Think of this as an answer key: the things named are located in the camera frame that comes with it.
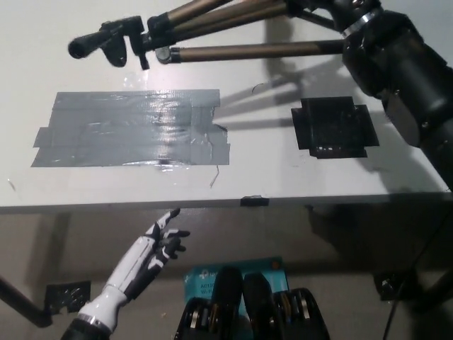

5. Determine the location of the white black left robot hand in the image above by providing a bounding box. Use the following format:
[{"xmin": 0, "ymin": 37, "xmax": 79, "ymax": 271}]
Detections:
[{"xmin": 105, "ymin": 208, "xmax": 191, "ymax": 303}]

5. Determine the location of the bronze and black camera tripod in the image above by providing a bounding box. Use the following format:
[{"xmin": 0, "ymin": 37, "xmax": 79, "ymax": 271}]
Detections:
[{"xmin": 67, "ymin": 0, "xmax": 347, "ymax": 70}]

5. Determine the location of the black ribbed robot torso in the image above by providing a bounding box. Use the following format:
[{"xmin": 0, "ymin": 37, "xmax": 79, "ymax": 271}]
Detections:
[{"xmin": 173, "ymin": 267, "xmax": 332, "ymax": 340}]

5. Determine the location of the teal cardboard router box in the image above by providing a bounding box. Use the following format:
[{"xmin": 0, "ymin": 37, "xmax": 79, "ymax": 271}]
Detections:
[{"xmin": 182, "ymin": 256, "xmax": 288, "ymax": 316}]

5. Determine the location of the black slanted table leg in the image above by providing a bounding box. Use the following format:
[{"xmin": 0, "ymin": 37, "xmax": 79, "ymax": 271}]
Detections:
[{"xmin": 0, "ymin": 276, "xmax": 54, "ymax": 329}]

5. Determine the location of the black square tape patch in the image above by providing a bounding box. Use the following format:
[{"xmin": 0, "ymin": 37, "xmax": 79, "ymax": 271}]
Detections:
[{"xmin": 290, "ymin": 96, "xmax": 380, "ymax": 159}]

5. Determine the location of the grey duct tape patch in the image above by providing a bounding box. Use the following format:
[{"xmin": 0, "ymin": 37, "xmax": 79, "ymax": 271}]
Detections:
[{"xmin": 30, "ymin": 89, "xmax": 231, "ymax": 168}]

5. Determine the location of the black floor bracket with tape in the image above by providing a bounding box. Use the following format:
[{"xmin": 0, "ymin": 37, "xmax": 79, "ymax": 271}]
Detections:
[{"xmin": 377, "ymin": 267, "xmax": 453, "ymax": 312}]

